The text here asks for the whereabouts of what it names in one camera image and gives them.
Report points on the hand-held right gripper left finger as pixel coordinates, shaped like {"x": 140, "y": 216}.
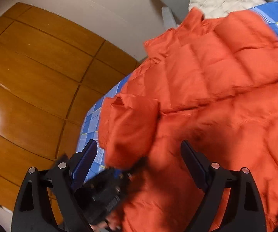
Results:
{"x": 84, "y": 166}

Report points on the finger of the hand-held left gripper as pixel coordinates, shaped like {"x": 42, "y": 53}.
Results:
{"x": 139, "y": 166}

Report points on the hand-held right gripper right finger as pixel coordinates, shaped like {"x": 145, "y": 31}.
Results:
{"x": 194, "y": 166}

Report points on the orange puffer jacket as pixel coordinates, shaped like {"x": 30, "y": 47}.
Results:
{"x": 213, "y": 89}

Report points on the person's left hand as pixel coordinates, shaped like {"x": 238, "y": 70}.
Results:
{"x": 113, "y": 226}

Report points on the blue plaid bed sheet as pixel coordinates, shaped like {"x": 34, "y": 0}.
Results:
{"x": 93, "y": 123}

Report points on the grey padded cushion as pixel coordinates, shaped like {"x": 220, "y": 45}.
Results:
{"x": 169, "y": 17}

